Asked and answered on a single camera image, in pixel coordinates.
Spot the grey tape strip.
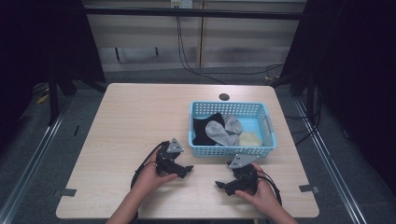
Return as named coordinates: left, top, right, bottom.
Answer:
left=298, top=184, right=320, bottom=194
left=60, top=188, right=78, bottom=198

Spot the white wall socket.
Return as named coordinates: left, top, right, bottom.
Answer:
left=170, top=0, right=194, bottom=9

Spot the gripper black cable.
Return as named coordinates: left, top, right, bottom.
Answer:
left=256, top=170, right=283, bottom=207
left=130, top=140, right=171, bottom=190

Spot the blue plastic basket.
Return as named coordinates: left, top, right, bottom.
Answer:
left=187, top=100, right=278, bottom=159

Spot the black horizontal bar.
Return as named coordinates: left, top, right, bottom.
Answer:
left=83, top=7, right=304, bottom=21

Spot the grey sock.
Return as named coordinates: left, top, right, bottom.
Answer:
left=205, top=119, right=241, bottom=147
left=221, top=114, right=244, bottom=136

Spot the person's right hand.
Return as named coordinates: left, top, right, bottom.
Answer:
left=234, top=162, right=281, bottom=214

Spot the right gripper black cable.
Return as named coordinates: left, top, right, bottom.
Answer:
left=256, top=170, right=283, bottom=207

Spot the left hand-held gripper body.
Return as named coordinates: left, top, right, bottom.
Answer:
left=155, top=137, right=185, bottom=179

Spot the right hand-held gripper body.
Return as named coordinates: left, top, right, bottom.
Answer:
left=228, top=153, right=260, bottom=196

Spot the black wall cable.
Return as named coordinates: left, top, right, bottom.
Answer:
left=176, top=7, right=285, bottom=86

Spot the black sock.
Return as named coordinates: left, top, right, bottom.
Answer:
left=191, top=112, right=226, bottom=147

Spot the black metal stand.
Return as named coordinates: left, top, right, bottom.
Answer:
left=48, top=81, right=61, bottom=127

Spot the person's left hand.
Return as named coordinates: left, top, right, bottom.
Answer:
left=133, top=151, right=179, bottom=200

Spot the pale yellow sock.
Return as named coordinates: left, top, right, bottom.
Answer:
left=238, top=131, right=263, bottom=147

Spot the black curtain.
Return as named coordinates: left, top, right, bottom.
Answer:
left=0, top=0, right=106, bottom=150
left=278, top=0, right=396, bottom=194

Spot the metal floor rail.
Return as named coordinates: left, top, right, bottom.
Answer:
left=293, top=96, right=370, bottom=224
left=0, top=96, right=73, bottom=224

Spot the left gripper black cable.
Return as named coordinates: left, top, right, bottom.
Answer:
left=130, top=140, right=171, bottom=190

